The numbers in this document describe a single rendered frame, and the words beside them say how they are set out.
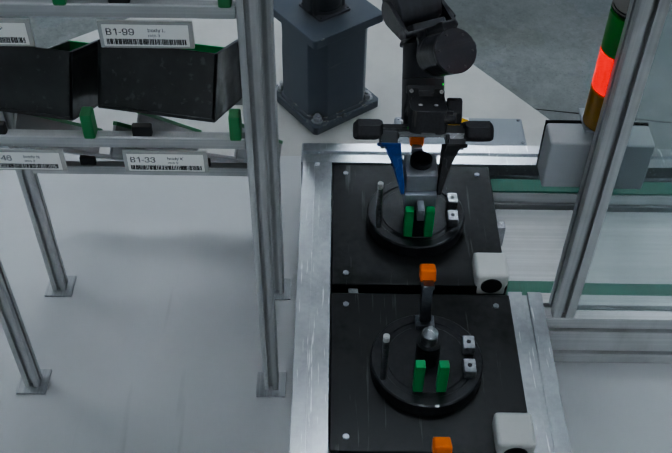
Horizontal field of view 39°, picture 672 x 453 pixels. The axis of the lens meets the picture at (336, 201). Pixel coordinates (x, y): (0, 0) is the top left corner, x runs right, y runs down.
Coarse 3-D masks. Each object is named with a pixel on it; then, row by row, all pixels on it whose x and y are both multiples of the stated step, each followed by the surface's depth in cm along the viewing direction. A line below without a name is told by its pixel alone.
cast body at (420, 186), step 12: (408, 156) 129; (420, 156) 127; (432, 156) 129; (408, 168) 127; (420, 168) 127; (432, 168) 127; (408, 180) 127; (420, 180) 127; (432, 180) 127; (408, 192) 128; (420, 192) 128; (432, 192) 128; (408, 204) 129; (420, 204) 128; (432, 204) 129; (420, 216) 128
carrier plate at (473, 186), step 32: (352, 192) 140; (480, 192) 141; (352, 224) 136; (480, 224) 136; (352, 256) 131; (384, 256) 131; (448, 256) 131; (384, 288) 128; (416, 288) 128; (448, 288) 128
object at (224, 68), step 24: (120, 48) 98; (144, 48) 98; (168, 48) 98; (216, 48) 125; (120, 72) 99; (144, 72) 99; (168, 72) 98; (192, 72) 98; (216, 72) 98; (120, 96) 100; (144, 96) 100; (168, 96) 99; (192, 96) 99; (216, 96) 99; (240, 96) 109; (216, 120) 100
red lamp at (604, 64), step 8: (600, 48) 101; (600, 56) 101; (600, 64) 101; (608, 64) 100; (600, 72) 101; (608, 72) 100; (592, 80) 104; (600, 80) 102; (608, 80) 101; (600, 88) 102
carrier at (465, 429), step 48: (336, 336) 121; (384, 336) 108; (432, 336) 112; (480, 336) 122; (336, 384) 116; (384, 384) 114; (432, 384) 114; (480, 384) 116; (336, 432) 111; (384, 432) 111; (432, 432) 111; (480, 432) 112; (528, 432) 109
